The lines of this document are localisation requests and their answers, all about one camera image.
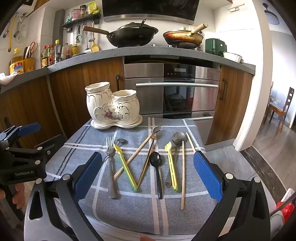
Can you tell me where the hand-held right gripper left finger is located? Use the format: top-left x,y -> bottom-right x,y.
24,152 -> 103,241

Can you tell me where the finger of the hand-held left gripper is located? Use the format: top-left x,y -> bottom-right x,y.
0,123 -> 41,142
5,144 -> 53,167

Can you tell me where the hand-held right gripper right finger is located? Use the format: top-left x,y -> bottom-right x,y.
193,151 -> 270,241

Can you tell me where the silver fork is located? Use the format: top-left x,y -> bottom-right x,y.
106,137 -> 120,199

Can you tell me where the large silver spoon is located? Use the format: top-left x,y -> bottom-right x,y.
165,132 -> 186,188

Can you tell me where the small silver spoon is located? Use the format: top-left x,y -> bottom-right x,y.
102,138 -> 128,163

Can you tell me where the black plastic spoon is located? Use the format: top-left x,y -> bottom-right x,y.
149,152 -> 164,200

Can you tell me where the gold fork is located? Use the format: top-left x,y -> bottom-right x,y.
138,126 -> 162,187

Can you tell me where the cream ceramic double utensil holder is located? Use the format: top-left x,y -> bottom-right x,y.
85,82 -> 140,124

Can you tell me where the person's left hand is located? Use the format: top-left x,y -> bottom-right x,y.
12,183 -> 26,208

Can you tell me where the wooden corner cabinet door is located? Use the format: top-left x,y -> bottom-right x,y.
0,76 -> 61,150

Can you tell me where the white ceramic ornament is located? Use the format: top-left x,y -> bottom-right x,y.
0,72 -> 19,85

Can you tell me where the grey checked cloth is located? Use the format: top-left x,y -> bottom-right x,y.
45,117 -> 223,235

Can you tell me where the yellow cooking oil jug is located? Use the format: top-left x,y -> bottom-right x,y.
9,48 -> 25,75

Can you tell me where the yellow knife block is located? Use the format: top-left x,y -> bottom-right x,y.
23,46 -> 36,71

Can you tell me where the narrow wooden cabinet door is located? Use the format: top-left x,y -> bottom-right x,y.
205,65 -> 253,147

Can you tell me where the wide wooden cabinet door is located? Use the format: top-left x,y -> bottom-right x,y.
48,57 -> 125,139

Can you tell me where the clear bottle yellow cap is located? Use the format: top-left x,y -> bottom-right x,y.
54,39 -> 63,64

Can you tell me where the red white plastic object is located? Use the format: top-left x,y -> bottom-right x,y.
270,188 -> 296,232

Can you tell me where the white plastic jug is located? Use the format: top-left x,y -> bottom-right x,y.
61,43 -> 71,59

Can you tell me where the stainless steel built-in oven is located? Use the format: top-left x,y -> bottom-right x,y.
124,62 -> 221,145

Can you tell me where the wooden chair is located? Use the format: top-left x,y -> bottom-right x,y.
263,87 -> 295,136

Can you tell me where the hanging long steel ladle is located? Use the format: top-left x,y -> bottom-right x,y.
83,23 -> 92,53

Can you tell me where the hanging small steel ladle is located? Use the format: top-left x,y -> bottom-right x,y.
89,21 -> 96,43

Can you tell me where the grey stone kitchen counter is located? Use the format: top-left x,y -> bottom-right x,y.
0,47 -> 256,93

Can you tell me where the gas hob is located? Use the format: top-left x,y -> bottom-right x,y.
151,44 -> 205,49

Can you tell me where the yellow green packet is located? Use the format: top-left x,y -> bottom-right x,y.
86,1 -> 101,16

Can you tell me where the black wok lid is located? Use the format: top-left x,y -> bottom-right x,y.
116,22 -> 159,32

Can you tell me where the black range hood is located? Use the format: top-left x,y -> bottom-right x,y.
102,0 -> 200,25

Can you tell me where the round ceiling lamp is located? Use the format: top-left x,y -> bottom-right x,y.
262,2 -> 280,26

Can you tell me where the yellow long-handled spoon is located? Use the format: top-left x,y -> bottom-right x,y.
8,14 -> 16,53

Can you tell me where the black wall shelf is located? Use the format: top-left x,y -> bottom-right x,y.
62,13 -> 102,28

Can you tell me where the black wok with wooden handle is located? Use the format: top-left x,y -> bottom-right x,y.
82,23 -> 159,48

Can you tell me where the brown frying pan wooden handle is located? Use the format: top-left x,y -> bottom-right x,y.
163,22 -> 209,47

